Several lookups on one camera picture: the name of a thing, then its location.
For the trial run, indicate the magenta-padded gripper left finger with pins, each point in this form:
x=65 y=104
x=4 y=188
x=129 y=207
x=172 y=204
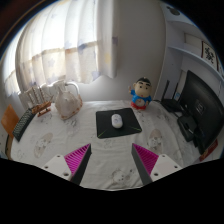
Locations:
x=77 y=156

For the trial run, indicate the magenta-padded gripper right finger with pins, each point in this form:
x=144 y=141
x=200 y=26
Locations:
x=146 y=157

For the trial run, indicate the white cartoon-print computer mouse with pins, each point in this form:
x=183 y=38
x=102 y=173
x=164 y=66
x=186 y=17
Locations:
x=117 y=120

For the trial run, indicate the black mouse pad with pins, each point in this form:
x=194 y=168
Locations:
x=131 y=125

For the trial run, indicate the white printed tablecloth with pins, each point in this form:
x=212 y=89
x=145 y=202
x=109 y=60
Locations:
x=110 y=156

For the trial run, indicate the large white conch shell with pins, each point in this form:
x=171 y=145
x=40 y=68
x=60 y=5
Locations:
x=68 y=103

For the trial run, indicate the black router with antennas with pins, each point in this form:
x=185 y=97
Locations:
x=171 y=105

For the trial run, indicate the cartoon boy figurine with clock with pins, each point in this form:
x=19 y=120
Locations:
x=141 y=96

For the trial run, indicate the wooden sailing ship model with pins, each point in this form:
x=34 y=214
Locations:
x=41 y=106

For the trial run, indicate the black keyboard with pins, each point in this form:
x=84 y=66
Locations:
x=23 y=125

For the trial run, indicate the white radiator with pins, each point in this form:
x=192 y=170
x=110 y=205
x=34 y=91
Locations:
x=50 y=90

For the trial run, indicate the black monitor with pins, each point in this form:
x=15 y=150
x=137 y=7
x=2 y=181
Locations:
x=203 y=106

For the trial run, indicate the wooden chair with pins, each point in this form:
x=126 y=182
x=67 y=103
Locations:
x=8 y=121

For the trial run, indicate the white shelf unit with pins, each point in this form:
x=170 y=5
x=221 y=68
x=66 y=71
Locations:
x=180 y=50

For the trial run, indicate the white star-print curtain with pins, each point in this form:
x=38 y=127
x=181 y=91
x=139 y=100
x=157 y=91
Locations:
x=66 y=43

